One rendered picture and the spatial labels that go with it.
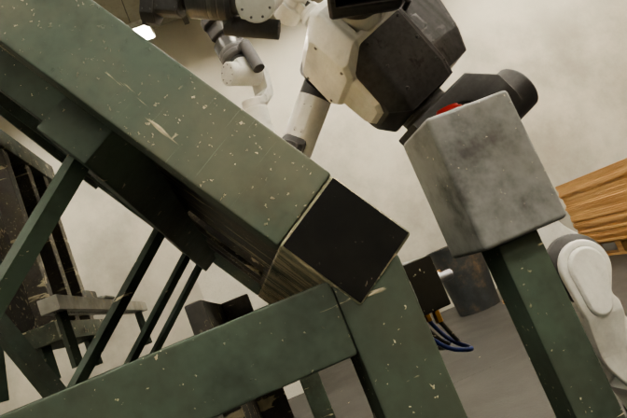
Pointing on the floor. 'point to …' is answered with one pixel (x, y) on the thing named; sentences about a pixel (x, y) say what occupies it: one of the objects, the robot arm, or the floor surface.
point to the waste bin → (466, 281)
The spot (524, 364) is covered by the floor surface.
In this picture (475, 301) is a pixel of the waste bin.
